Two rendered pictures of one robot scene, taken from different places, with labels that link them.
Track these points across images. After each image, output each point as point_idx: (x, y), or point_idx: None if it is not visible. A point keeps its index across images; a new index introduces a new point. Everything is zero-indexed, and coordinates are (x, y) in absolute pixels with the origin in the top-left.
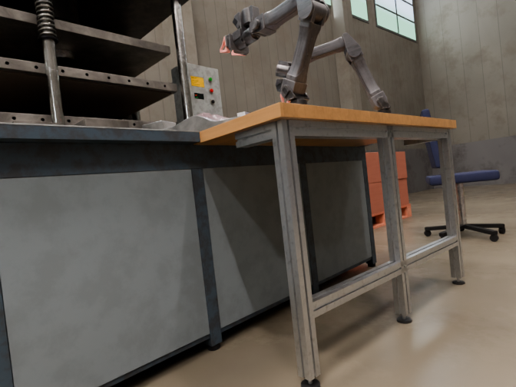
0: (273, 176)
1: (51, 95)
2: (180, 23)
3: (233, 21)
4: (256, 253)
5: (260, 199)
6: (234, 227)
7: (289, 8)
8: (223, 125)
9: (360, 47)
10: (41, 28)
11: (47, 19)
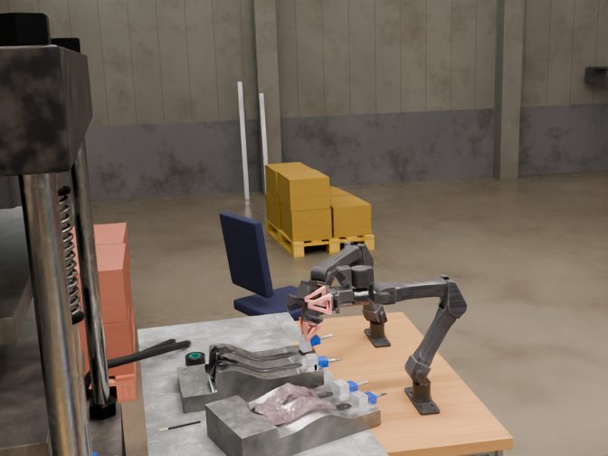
0: None
1: (85, 429)
2: (87, 166)
3: (337, 275)
4: None
5: None
6: None
7: (432, 294)
8: (432, 450)
9: (373, 260)
10: (73, 305)
11: (78, 282)
